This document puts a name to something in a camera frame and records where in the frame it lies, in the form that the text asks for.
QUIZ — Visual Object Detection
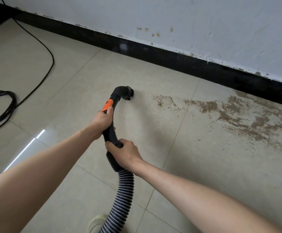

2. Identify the person's left hand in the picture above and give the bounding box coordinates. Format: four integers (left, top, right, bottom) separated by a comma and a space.
86, 106, 116, 141

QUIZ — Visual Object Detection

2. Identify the person's right hand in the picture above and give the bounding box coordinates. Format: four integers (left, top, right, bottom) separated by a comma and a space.
104, 139, 145, 176

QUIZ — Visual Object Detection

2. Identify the black ribbed vacuum hose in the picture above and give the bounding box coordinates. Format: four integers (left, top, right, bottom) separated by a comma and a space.
100, 86, 135, 233

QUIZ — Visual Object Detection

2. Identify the black power cord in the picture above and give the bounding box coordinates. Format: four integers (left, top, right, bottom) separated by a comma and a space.
0, 0, 55, 134

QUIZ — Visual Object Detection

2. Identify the brown dirt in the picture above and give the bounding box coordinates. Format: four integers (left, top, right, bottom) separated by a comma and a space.
153, 89, 282, 150

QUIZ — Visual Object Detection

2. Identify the person's left forearm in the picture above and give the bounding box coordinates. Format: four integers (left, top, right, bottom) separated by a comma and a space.
0, 128, 98, 233

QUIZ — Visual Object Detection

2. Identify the person's right forearm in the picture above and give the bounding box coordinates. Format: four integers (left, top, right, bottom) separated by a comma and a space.
135, 160, 282, 233

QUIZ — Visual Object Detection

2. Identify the person's left shoe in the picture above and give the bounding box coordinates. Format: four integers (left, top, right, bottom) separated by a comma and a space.
86, 214, 109, 233

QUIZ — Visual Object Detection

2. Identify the black baseboard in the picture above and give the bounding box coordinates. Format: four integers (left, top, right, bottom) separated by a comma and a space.
0, 3, 282, 109

